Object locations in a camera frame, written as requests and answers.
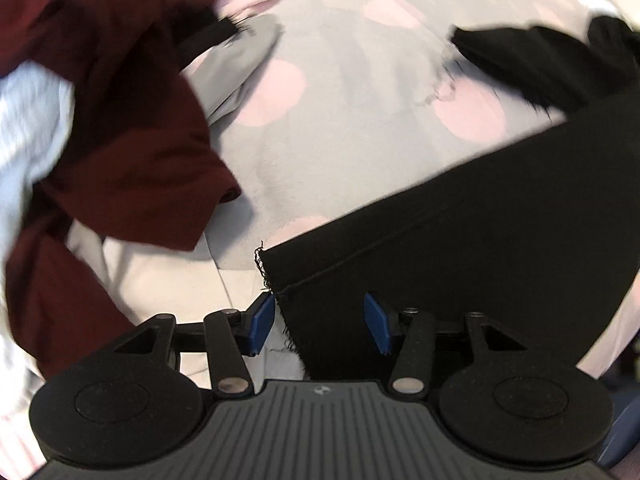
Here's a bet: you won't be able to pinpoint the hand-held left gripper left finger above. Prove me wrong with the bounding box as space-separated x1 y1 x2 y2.
107 291 276 397

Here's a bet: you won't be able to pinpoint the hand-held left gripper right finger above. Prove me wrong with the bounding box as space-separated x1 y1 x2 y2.
363 291 536 397

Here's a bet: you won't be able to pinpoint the black pants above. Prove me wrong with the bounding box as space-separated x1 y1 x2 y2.
255 14 640 382

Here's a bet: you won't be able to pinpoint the maroon garment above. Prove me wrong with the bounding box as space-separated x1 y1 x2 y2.
5 0 244 380

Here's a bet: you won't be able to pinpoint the white printed garment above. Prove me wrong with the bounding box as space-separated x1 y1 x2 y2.
182 14 282 124

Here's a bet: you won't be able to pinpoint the small black cloth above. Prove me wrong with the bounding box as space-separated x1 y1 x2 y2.
172 6 252 59

